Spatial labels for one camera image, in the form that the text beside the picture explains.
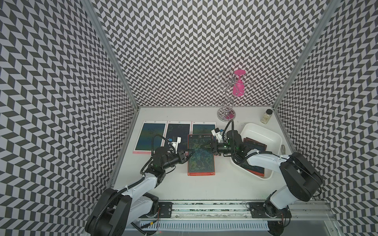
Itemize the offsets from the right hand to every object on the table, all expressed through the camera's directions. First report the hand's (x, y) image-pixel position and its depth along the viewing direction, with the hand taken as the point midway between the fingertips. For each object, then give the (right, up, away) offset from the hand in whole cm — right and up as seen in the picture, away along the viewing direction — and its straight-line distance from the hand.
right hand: (201, 150), depth 80 cm
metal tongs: (+52, -2, +12) cm, 53 cm away
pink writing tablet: (-19, +10, +26) cm, 33 cm away
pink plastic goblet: (+26, +40, +20) cm, 52 cm away
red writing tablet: (-1, -4, -3) cm, 5 cm away
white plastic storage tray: (+49, +6, +23) cm, 54 cm away
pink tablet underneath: (+2, +11, +26) cm, 28 cm away
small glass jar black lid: (+46, +19, +23) cm, 55 cm away
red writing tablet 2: (+33, 0, +17) cm, 37 cm away
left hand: (-4, -1, -1) cm, 5 cm away
